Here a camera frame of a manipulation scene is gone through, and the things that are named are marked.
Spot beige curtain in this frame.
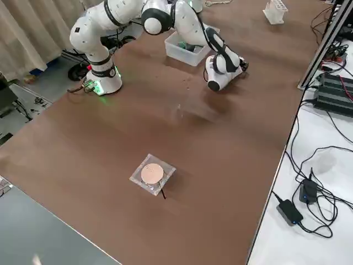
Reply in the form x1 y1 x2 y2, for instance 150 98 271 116
0 0 93 81

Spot black power supply unit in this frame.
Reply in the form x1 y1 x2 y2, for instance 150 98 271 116
313 72 353 119

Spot grey plastic box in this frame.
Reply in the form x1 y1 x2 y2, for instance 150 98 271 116
164 25 221 67

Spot aluminium frame post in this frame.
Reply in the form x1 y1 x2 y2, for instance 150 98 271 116
297 0 351 91

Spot green cloth with grey back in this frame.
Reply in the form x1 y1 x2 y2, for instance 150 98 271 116
177 40 205 55

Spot white workbench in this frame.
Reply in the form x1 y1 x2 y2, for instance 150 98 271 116
247 0 353 265

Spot grey side table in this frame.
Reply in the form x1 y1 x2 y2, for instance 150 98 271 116
0 184 122 265

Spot white test tube rack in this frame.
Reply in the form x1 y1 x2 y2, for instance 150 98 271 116
262 0 289 26

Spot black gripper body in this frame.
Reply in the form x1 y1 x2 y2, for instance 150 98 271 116
237 56 250 73

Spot black power adapter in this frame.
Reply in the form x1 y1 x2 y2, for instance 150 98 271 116
276 199 304 227
298 178 318 205

